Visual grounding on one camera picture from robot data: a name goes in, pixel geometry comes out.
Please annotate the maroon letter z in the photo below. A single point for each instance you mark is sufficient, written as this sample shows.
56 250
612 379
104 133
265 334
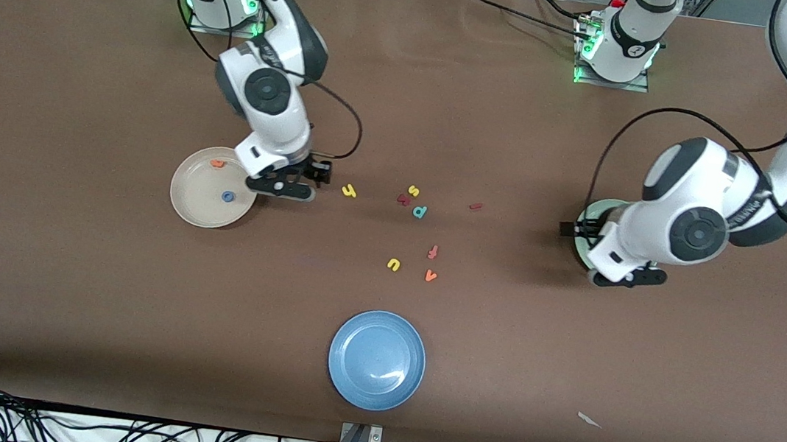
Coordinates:
404 199

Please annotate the teal letter p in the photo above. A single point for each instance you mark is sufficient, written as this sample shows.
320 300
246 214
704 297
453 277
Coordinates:
417 209

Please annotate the beige plate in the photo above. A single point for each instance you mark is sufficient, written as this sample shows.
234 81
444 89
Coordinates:
202 207

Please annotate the yellow letter s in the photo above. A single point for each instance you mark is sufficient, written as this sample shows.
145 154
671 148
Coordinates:
412 190

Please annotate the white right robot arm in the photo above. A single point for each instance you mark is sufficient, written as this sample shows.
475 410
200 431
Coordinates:
278 130

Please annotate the pink letter f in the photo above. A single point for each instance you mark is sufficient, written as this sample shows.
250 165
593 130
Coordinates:
433 251

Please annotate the blue letter o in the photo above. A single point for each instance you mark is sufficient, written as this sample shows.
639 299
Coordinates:
223 196

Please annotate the yellow letter u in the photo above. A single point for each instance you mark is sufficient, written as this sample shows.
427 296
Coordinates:
389 261

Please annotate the orange letter v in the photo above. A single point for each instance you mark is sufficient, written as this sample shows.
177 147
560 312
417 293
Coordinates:
427 275

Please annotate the green plate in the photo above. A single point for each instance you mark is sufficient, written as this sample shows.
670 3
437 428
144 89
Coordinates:
598 211

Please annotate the yellow letter h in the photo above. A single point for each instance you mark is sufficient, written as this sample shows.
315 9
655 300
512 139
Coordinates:
349 191

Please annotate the white paper scrap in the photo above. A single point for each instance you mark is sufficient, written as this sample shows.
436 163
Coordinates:
589 420

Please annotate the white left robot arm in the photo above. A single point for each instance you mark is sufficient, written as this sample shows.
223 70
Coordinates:
658 240

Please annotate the brown table cover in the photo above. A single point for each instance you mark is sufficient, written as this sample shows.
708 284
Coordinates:
60 287

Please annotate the blue plate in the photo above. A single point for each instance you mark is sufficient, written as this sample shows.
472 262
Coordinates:
377 361

